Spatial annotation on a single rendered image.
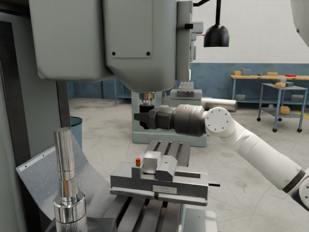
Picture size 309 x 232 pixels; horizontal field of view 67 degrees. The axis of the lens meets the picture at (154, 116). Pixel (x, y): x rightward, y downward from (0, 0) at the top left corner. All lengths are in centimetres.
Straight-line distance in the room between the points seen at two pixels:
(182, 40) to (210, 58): 653
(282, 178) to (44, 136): 74
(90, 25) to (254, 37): 682
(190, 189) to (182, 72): 39
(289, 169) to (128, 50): 47
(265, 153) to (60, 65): 56
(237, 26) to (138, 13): 671
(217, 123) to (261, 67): 679
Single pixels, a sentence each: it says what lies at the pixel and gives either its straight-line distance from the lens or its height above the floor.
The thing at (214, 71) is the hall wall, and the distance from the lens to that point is 720.
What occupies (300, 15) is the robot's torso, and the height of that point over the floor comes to 147.
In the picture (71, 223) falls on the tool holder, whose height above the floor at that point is 117.
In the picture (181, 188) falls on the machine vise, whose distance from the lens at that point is 83.
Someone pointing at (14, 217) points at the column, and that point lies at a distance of 90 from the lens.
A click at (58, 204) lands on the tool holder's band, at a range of 40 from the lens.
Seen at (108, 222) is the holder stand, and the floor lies 111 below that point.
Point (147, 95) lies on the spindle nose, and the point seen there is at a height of 129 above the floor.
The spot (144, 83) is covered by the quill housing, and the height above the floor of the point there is 134.
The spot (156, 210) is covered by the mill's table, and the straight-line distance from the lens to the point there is 81.
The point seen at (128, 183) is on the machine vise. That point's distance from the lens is 87.
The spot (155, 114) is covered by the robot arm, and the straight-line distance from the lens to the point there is 66.
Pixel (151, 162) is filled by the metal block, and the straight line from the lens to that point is 84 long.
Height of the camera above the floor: 141
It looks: 15 degrees down
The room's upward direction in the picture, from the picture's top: straight up
